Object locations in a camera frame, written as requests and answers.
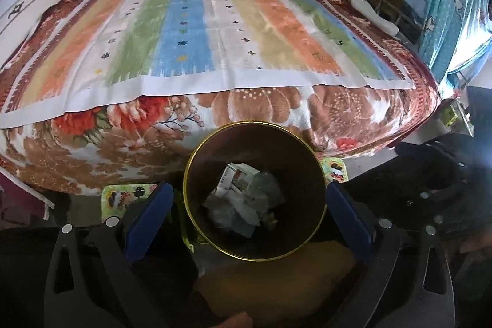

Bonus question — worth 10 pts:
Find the colourful cartoon foam tile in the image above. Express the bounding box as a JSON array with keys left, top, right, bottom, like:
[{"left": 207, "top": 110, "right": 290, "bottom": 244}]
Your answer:
[
  {"left": 101, "top": 184, "right": 158, "bottom": 217},
  {"left": 321, "top": 156, "right": 348, "bottom": 184}
]

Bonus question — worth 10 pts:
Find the green and white medicine box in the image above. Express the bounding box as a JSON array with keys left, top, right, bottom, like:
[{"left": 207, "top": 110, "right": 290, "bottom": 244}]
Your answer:
[{"left": 214, "top": 164, "right": 262, "bottom": 198}]

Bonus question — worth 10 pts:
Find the striped pastel mat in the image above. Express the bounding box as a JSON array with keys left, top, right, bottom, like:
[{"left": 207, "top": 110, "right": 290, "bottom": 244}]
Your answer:
[{"left": 0, "top": 0, "right": 416, "bottom": 129}]

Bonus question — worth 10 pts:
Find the white cloth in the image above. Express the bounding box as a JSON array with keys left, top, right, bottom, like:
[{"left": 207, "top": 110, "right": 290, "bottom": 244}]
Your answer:
[{"left": 351, "top": 0, "right": 400, "bottom": 34}]

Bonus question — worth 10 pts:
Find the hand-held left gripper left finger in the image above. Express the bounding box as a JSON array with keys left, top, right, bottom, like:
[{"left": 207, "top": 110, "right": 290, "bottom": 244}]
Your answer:
[{"left": 43, "top": 181, "right": 174, "bottom": 328}]

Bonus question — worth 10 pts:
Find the maroon cloth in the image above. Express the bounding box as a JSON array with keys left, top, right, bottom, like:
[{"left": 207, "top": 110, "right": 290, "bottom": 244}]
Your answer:
[{"left": 0, "top": 174, "right": 50, "bottom": 229}]

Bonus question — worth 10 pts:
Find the brown floral blanket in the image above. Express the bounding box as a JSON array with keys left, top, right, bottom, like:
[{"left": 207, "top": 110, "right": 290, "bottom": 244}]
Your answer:
[{"left": 0, "top": 0, "right": 441, "bottom": 198}]

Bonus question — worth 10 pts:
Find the yellow-green plastic stool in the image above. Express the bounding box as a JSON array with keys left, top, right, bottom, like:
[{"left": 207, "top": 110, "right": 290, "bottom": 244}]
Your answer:
[{"left": 171, "top": 190, "right": 208, "bottom": 252}]

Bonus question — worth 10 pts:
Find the dark bin with gold rim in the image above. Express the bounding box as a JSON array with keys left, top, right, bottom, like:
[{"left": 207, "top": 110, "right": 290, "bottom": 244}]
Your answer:
[{"left": 183, "top": 121, "right": 328, "bottom": 261}]

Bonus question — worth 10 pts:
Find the teal rabbit print curtain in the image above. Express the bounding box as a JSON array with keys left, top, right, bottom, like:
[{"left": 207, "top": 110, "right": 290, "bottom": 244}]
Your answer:
[{"left": 400, "top": 0, "right": 492, "bottom": 98}]

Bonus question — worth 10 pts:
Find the white headboard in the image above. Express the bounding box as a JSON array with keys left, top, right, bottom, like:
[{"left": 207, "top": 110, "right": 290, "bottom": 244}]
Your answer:
[{"left": 0, "top": 0, "right": 79, "bottom": 37}]

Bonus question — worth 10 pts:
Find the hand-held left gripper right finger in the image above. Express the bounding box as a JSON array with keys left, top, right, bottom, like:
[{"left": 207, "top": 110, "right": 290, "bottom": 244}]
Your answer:
[{"left": 326, "top": 181, "right": 456, "bottom": 328}]

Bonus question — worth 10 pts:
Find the small green box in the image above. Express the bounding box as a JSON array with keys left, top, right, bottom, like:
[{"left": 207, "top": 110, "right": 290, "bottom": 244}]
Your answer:
[{"left": 441, "top": 107, "right": 458, "bottom": 127}]

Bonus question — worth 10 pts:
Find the white tissue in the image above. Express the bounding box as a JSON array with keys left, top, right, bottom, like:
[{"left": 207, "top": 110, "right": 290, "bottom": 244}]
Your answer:
[{"left": 203, "top": 193, "right": 262, "bottom": 236}]

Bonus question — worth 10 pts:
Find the person's right hand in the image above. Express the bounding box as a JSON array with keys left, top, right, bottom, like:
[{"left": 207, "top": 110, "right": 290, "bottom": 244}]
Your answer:
[{"left": 459, "top": 232, "right": 492, "bottom": 255}]

